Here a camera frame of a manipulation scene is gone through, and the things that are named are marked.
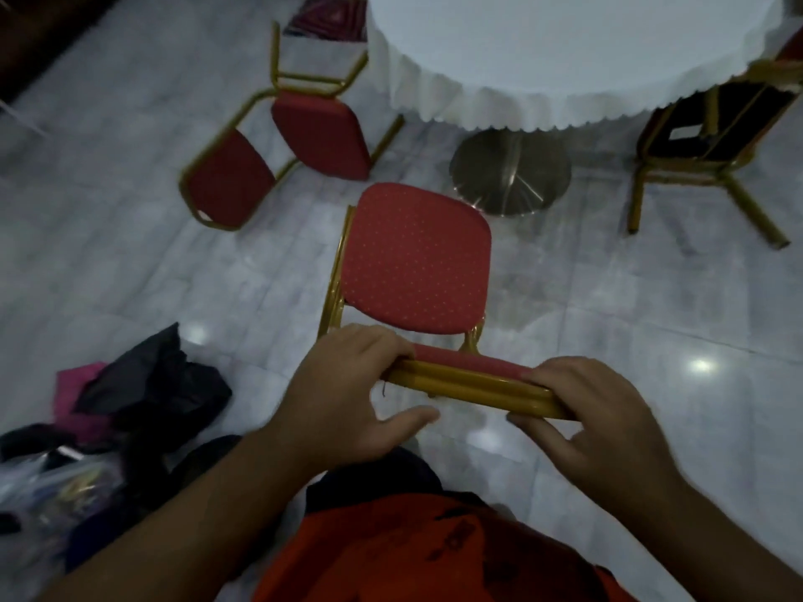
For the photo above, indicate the person's left hand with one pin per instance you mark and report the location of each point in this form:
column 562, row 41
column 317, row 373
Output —
column 339, row 401

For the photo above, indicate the person's right hand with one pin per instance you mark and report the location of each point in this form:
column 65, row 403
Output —
column 602, row 432

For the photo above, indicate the person's right thumb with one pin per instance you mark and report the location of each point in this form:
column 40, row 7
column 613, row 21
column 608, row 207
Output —
column 539, row 435

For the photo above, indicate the person's left thumb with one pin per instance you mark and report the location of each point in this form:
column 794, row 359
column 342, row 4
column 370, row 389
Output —
column 408, row 423

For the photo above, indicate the red dotted gold banquet chair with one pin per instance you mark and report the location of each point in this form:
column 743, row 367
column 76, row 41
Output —
column 417, row 263

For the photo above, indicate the person's left forearm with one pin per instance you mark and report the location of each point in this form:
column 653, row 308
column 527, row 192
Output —
column 169, row 526

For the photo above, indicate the person's right forearm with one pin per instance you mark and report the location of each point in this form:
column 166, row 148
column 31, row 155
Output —
column 709, row 545

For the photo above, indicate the person's orange shirt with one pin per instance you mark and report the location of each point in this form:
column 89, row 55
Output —
column 433, row 551

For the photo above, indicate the black plastic bag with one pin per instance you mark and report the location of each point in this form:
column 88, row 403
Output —
column 157, row 385

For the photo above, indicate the round metal table base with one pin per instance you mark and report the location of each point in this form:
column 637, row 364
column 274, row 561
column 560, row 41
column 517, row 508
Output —
column 509, row 172

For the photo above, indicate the pink cloth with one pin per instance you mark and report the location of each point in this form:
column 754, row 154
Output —
column 72, row 401

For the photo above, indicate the gold banquet chair dark underside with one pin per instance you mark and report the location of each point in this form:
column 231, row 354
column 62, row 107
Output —
column 715, row 137

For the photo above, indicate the clear plastic bag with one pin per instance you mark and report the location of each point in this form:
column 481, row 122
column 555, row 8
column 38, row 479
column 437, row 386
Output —
column 50, row 488

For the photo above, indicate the white scalloped tablecloth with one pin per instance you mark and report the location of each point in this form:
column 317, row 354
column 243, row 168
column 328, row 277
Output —
column 564, row 50

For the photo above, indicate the red patterned cloth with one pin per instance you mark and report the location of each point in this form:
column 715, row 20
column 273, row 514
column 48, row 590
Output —
column 329, row 15

